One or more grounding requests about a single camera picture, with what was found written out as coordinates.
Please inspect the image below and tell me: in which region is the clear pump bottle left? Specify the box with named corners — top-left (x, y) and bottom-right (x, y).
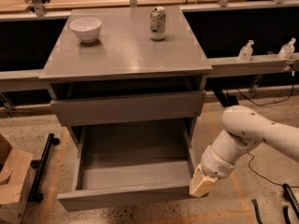
top-left (238, 40), bottom-right (254, 62)

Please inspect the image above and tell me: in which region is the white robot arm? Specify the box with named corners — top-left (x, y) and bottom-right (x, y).
top-left (189, 105), bottom-right (299, 197)

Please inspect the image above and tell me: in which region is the grey top drawer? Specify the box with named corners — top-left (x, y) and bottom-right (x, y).
top-left (50, 91), bottom-right (204, 126)

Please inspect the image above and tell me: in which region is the brown cardboard box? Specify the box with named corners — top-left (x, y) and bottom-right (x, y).
top-left (0, 134), bottom-right (33, 224)

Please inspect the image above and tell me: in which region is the white green soda can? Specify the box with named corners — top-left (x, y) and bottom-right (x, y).
top-left (149, 6), bottom-right (166, 40)

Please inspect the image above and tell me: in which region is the grey drawer cabinet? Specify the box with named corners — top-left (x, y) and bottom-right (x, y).
top-left (39, 7), bottom-right (211, 144)

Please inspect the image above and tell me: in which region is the black floor cable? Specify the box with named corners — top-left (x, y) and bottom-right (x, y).
top-left (229, 75), bottom-right (299, 189)

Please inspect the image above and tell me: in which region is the clear pump bottle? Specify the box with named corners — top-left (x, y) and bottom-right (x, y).
top-left (238, 40), bottom-right (254, 62)
top-left (278, 37), bottom-right (296, 60)

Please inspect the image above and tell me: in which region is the black metal bar stand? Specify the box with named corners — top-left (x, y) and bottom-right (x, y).
top-left (27, 133), bottom-right (60, 203)

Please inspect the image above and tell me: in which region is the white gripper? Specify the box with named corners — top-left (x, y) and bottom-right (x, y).
top-left (189, 146), bottom-right (235, 198)

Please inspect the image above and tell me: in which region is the clear pump bottle right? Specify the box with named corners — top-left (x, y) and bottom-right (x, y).
top-left (278, 37), bottom-right (296, 60)

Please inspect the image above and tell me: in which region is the grey metal rail frame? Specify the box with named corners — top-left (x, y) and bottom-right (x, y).
top-left (0, 0), bottom-right (299, 83)

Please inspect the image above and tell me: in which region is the white ceramic bowl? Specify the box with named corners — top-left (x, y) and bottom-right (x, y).
top-left (69, 18), bottom-right (102, 43)

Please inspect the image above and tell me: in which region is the grey drawer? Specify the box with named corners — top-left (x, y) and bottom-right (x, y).
top-left (50, 91), bottom-right (204, 126)
top-left (58, 119), bottom-right (195, 212)

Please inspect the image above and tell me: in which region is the black green floor tool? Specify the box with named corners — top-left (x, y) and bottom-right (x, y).
top-left (251, 184), bottom-right (299, 224)

